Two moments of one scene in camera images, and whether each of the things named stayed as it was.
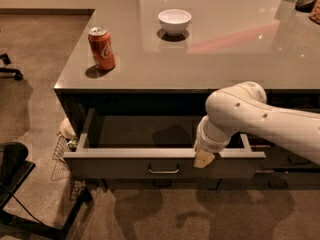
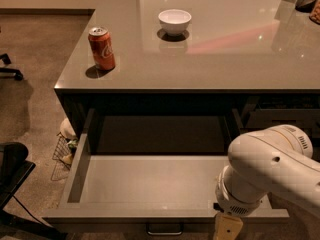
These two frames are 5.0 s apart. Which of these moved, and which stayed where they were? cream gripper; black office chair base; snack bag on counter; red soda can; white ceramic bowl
Moved: cream gripper
Stayed: white ceramic bowl; black office chair base; red soda can; snack bag on counter
